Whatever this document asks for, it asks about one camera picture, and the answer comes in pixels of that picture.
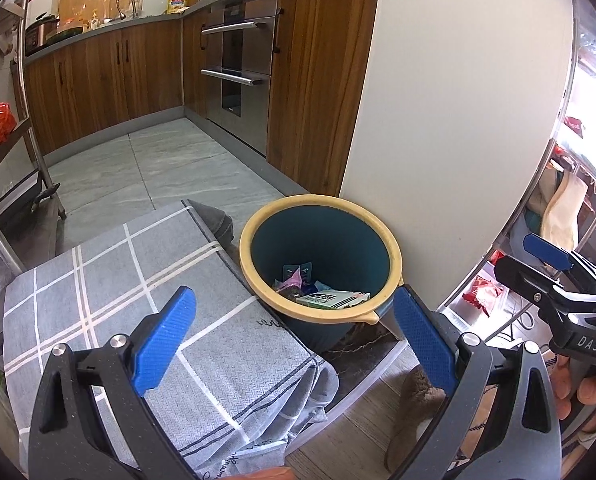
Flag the cream cloth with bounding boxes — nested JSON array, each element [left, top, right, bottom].
[[540, 170, 589, 251]]

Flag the teal bin with yellow rim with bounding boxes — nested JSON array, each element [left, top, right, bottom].
[[239, 194, 405, 353]]

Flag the wooden kitchen cabinets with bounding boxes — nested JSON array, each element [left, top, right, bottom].
[[22, 0, 381, 198]]

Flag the stainless steel oven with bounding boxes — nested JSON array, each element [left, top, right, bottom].
[[200, 0, 279, 158]]

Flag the green and white packet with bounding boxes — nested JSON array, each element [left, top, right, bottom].
[[295, 289, 371, 311]]

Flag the red snack bag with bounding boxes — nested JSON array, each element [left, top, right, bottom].
[[460, 277, 504, 316]]

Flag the pink wrapper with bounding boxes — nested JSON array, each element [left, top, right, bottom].
[[273, 267, 303, 293]]

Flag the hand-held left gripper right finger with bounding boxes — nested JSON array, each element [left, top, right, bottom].
[[392, 285, 563, 480]]

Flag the brown slipper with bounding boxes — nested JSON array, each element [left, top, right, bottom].
[[385, 362, 449, 471]]

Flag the steel shelf rack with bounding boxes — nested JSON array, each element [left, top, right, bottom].
[[0, 0, 68, 271]]

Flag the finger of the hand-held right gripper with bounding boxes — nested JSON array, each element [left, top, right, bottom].
[[522, 232, 596, 293], [493, 255, 596, 313]]

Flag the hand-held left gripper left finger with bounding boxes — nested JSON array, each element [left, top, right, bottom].
[[26, 285, 199, 480]]

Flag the grey checked cloth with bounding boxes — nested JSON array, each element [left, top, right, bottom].
[[2, 199, 339, 471]]

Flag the dark rice cooker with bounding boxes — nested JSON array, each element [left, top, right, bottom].
[[25, 14, 61, 52]]

